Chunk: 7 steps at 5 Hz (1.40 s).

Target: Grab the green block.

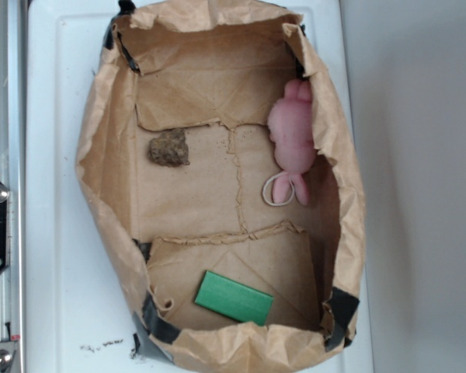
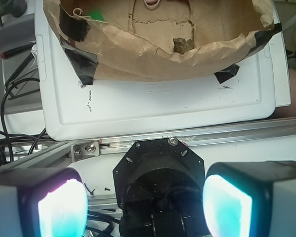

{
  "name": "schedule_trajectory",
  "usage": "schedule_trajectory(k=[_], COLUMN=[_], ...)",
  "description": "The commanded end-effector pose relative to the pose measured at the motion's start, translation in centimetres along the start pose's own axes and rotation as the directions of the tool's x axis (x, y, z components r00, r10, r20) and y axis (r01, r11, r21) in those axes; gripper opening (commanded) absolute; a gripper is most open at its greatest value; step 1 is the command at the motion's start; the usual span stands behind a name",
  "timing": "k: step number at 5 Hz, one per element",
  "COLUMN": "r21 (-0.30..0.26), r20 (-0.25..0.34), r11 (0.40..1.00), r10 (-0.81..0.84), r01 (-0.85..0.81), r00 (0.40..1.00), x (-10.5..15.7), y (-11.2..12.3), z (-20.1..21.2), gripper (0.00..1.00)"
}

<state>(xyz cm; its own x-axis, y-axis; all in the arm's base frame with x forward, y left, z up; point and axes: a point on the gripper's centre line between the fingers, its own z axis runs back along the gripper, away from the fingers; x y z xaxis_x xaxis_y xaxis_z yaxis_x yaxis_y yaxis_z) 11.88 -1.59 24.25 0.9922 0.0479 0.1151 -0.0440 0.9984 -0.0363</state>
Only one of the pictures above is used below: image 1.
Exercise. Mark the green rectangular block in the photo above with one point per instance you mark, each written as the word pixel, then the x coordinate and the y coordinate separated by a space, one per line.
pixel 233 300

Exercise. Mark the brown paper bag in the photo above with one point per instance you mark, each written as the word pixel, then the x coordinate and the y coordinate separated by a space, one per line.
pixel 215 69

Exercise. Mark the white rubber band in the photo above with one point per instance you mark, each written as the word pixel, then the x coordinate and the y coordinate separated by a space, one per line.
pixel 269 181

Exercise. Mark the brown rock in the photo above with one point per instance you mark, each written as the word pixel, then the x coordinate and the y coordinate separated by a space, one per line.
pixel 169 149

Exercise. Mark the pink plush bunny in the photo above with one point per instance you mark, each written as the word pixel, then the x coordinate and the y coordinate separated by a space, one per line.
pixel 290 125

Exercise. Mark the aluminium frame rail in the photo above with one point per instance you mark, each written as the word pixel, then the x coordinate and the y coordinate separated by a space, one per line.
pixel 13 41

